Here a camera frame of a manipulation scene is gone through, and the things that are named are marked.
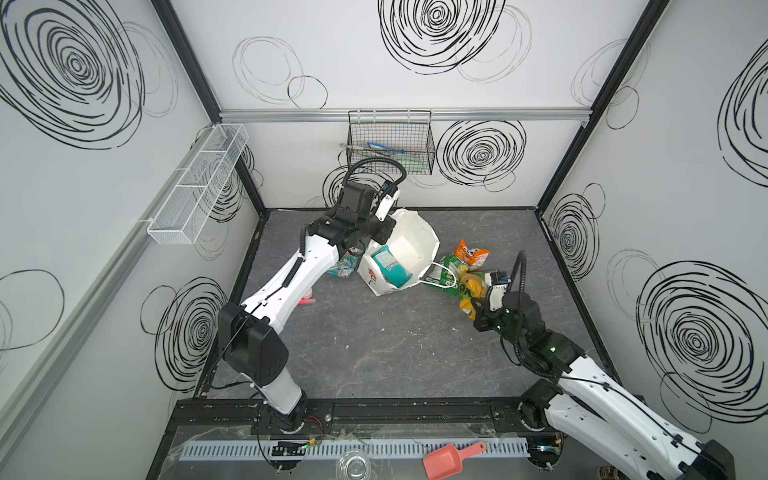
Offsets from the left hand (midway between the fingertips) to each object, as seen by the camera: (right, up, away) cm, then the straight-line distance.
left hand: (389, 218), depth 80 cm
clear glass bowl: (-8, -58, -11) cm, 60 cm away
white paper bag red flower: (+9, -7, +18) cm, 22 cm away
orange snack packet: (+27, -12, +14) cm, 33 cm away
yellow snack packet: (+22, -18, -3) cm, 29 cm away
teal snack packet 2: (-15, -15, +19) cm, 28 cm away
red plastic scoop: (+14, -56, -12) cm, 59 cm away
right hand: (+22, -22, -1) cm, 32 cm away
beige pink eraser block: (-26, -23, +15) cm, 38 cm away
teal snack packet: (+1, -17, +17) cm, 23 cm away
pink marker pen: (-27, -25, +14) cm, 39 cm away
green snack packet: (+17, -18, +14) cm, 28 cm away
